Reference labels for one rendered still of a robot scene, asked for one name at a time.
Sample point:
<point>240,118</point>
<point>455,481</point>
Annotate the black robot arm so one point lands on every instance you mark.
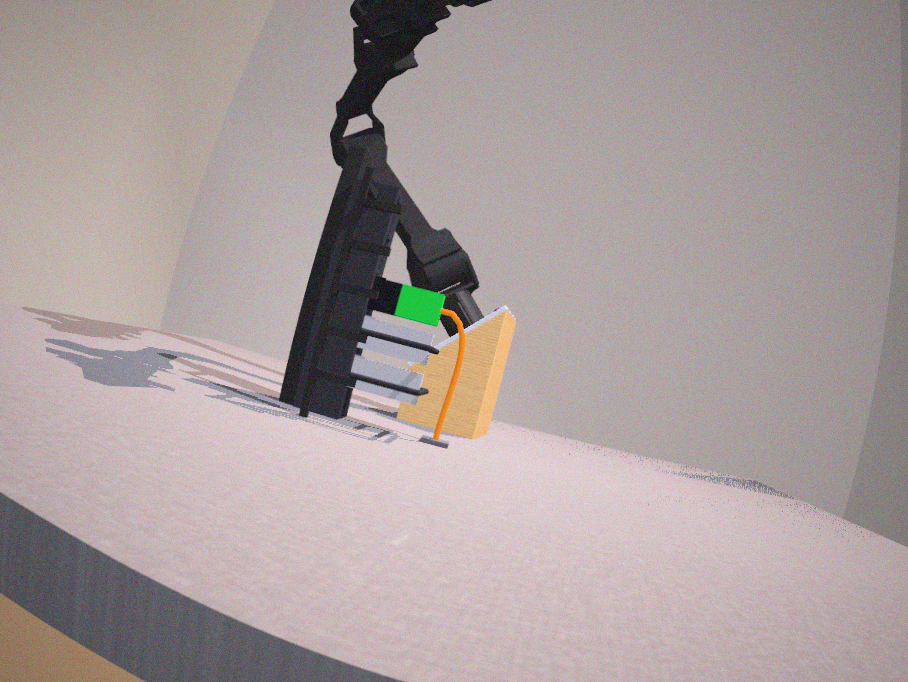
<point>435,260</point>

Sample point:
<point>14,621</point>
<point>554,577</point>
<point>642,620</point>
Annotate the black power strip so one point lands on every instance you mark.
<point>329,398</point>

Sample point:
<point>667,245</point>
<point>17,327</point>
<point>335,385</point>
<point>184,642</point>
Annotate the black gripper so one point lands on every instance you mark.
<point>407,21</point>

